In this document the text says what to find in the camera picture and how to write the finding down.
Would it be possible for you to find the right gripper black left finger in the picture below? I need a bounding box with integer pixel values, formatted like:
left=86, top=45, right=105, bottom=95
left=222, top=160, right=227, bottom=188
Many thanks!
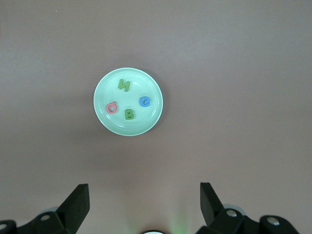
left=0, top=182, right=91, bottom=234

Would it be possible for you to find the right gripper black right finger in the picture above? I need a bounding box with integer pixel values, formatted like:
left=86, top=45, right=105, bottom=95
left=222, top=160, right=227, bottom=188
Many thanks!
left=196, top=182, right=302, bottom=234

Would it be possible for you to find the pink foam letter Q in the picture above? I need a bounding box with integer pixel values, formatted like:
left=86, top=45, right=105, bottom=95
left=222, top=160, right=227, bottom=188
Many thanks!
left=105, top=101, right=118, bottom=115

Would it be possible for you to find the green foam letter B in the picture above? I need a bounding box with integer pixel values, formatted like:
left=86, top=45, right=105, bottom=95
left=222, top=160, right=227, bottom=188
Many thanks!
left=124, top=108, right=136, bottom=121

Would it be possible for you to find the blue foam letter C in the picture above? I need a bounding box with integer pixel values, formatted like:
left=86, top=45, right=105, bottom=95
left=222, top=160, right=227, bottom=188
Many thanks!
left=138, top=96, right=152, bottom=108

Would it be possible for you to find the green foam letter N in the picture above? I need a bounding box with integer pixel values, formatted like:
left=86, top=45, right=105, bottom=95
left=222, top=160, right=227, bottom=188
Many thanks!
left=117, top=78, right=132, bottom=93

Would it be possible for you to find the light green plate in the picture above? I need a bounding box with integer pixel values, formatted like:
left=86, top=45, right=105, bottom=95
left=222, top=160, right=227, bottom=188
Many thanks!
left=93, top=67, right=164, bottom=137

